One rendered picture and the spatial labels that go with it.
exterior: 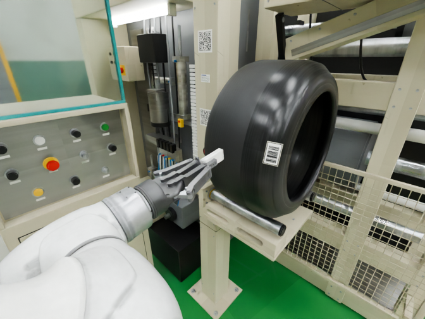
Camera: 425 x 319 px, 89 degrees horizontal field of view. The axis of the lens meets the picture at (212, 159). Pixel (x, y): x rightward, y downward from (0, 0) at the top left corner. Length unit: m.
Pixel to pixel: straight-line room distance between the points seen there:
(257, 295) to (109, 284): 1.55
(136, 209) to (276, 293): 1.49
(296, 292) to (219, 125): 1.42
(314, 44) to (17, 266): 1.12
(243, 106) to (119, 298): 0.53
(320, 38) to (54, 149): 1.16
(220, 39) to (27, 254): 0.79
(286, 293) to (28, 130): 1.70
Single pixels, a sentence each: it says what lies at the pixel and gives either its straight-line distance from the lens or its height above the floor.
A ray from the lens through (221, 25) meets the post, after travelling 0.90.
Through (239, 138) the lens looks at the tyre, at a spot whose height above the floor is 1.25.
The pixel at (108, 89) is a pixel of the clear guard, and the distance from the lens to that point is 1.06.
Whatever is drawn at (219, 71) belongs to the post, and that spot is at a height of 1.41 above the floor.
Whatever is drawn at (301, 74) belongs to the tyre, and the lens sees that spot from 0.68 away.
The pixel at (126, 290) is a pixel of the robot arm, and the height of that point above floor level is 1.25.
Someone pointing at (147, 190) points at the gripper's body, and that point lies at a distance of 0.43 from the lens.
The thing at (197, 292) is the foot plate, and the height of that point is 0.01.
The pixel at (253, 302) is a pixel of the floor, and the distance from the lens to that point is 1.73.
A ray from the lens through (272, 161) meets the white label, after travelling 0.59.
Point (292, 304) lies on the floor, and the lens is 1.78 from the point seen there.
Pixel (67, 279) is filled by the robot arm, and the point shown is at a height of 1.27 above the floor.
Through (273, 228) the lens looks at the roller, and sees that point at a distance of 0.83.
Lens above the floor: 1.45
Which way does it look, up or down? 25 degrees down
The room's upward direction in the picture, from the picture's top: straight up
